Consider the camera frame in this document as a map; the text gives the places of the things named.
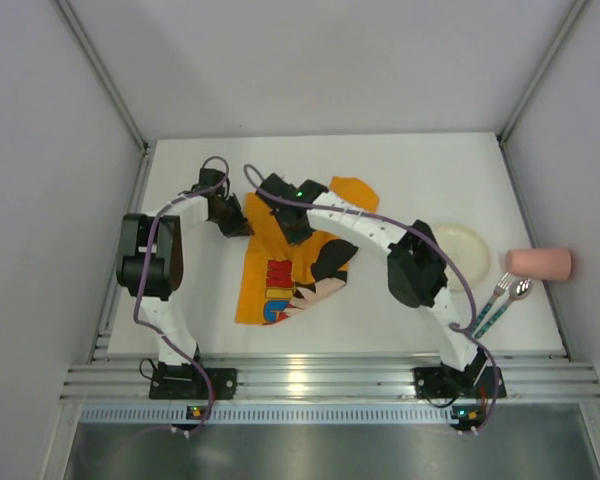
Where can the spoon with patterned handle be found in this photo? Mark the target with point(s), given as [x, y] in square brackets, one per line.
[519, 290]

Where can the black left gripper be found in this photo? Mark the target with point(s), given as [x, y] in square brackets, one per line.
[232, 220]

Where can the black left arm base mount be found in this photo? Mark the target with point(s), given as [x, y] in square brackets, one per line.
[184, 382]

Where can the aluminium front frame rail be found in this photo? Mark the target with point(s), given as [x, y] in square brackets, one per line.
[309, 378]

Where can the pink plastic cup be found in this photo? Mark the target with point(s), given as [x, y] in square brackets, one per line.
[546, 264]

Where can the slotted grey cable duct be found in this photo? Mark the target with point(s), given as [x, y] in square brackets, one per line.
[251, 414]

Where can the cream round plate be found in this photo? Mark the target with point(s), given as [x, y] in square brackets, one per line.
[467, 249]

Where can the fork with patterned handle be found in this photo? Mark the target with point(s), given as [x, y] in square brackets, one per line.
[500, 289]

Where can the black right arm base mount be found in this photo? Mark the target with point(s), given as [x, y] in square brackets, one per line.
[443, 383]

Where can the right aluminium corner post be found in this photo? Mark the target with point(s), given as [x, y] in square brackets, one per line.
[558, 42]

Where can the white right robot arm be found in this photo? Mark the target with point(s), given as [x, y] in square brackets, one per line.
[415, 262]

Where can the orange cartoon mouse placemat cloth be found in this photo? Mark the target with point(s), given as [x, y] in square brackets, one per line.
[280, 280]

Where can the left aluminium corner post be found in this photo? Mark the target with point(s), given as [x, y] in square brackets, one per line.
[77, 31]

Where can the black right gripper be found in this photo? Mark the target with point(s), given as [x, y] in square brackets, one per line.
[294, 229]

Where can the aluminium corner post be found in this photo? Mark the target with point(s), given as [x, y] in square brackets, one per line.
[77, 31]
[558, 42]

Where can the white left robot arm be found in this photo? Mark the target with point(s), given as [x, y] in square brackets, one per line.
[150, 259]

